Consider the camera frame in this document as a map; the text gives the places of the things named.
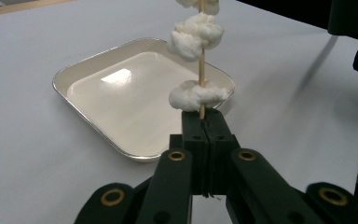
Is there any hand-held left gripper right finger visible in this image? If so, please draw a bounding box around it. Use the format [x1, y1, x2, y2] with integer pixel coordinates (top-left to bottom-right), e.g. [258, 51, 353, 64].
[202, 108, 241, 197]

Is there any cream metal tray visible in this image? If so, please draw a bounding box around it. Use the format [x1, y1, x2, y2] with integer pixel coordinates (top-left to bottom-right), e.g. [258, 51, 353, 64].
[51, 36, 236, 163]

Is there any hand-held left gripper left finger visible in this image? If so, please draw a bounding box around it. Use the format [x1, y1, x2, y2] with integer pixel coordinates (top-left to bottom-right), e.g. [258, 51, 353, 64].
[169, 110, 209, 197]

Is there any wooden skewer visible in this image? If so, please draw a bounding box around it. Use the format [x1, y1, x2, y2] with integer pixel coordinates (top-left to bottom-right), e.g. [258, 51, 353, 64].
[198, 0, 207, 120]

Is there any black curtain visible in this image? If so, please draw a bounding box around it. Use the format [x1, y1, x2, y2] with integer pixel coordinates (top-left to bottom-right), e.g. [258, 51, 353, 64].
[236, 0, 358, 41]

